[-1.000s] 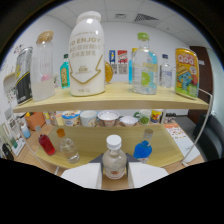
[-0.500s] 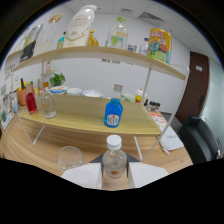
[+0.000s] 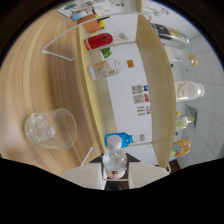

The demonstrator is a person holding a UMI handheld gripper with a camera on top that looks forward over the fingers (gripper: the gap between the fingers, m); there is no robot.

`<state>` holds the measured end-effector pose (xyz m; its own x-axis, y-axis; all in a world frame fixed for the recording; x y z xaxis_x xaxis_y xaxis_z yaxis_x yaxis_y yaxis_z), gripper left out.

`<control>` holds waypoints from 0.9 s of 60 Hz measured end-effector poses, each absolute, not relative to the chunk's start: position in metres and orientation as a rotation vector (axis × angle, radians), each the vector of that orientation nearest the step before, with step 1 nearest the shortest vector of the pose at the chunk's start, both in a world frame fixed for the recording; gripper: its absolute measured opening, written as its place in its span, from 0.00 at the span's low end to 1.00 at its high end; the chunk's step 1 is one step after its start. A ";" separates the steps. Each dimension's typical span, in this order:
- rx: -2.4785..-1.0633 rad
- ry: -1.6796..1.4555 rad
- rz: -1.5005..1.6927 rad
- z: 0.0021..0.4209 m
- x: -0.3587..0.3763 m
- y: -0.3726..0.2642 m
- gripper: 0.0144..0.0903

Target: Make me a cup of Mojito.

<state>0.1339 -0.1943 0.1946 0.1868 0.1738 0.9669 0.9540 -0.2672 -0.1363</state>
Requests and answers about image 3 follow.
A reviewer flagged clear bottle red label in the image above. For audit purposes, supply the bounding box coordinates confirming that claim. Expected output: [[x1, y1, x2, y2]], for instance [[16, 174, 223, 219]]
[[101, 134, 129, 180]]

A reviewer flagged blue liquid bottle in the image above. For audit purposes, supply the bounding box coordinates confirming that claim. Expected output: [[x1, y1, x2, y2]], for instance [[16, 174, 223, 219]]
[[104, 132, 146, 149]]

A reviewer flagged clear glass with ice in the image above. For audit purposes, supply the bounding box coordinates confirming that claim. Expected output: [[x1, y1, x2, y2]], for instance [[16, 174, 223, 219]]
[[24, 108, 78, 150]]

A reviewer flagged clear bottle green cap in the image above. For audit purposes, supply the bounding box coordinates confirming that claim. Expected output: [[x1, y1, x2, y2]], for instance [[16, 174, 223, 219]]
[[175, 114, 196, 132]]

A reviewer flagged two-tier wooden shelf rack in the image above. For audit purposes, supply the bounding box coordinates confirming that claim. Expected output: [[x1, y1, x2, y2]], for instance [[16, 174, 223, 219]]
[[41, 11, 178, 169]]

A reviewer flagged white milk bottle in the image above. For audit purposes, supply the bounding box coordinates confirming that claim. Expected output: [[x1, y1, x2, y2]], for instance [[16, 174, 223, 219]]
[[173, 80, 206, 102]]

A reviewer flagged clear bottle orange cap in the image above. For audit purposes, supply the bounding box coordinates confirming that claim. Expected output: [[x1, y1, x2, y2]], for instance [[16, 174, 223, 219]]
[[87, 58, 135, 81]]

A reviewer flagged glass jar with cork lid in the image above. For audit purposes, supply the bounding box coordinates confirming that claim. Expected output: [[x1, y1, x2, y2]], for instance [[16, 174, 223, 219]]
[[163, 45, 199, 67]]

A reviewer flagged green potted plant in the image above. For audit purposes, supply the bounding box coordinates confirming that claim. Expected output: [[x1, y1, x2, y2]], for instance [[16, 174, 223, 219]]
[[100, 47, 113, 59]]

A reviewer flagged red liquid bottle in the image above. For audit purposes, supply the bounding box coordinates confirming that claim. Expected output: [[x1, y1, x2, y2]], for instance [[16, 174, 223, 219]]
[[83, 32, 132, 51]]

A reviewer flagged orange basket with fruit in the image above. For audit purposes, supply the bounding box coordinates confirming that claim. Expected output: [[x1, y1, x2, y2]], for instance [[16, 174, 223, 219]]
[[78, 14, 104, 34]]

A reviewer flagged white black wall poster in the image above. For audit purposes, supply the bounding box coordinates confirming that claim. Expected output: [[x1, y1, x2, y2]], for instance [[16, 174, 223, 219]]
[[136, 105, 147, 117]]

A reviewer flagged beige wall poster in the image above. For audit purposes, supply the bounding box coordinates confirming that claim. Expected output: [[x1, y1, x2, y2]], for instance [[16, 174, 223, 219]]
[[133, 94, 145, 104]]

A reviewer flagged grey wall poster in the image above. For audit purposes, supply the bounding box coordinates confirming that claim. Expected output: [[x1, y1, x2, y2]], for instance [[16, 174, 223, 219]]
[[131, 84, 144, 95]]

